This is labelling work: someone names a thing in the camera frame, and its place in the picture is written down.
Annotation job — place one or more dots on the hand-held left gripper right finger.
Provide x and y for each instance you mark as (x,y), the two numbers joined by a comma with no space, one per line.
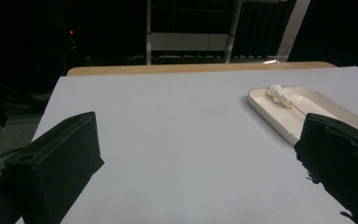
(341,158)

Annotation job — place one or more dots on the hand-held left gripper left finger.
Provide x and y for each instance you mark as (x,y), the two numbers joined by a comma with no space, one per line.
(52,168)

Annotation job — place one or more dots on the thin wooden stick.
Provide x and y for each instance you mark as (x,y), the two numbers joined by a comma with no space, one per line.
(299,110)

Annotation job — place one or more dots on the white rectangular tray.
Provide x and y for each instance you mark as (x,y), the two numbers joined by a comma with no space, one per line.
(279,119)

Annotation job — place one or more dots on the white paper piece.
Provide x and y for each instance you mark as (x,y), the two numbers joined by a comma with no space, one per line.
(285,100)
(274,90)

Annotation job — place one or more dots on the light grey table mat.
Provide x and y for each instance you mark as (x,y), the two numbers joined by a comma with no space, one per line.
(174,130)

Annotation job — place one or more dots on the white metal beam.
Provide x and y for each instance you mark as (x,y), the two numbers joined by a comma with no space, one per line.
(292,31)

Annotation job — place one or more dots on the dark equipment with red light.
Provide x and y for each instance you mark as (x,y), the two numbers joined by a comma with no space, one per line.
(71,32)

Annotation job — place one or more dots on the white metal stand frame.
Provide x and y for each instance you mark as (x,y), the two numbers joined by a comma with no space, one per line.
(186,42)

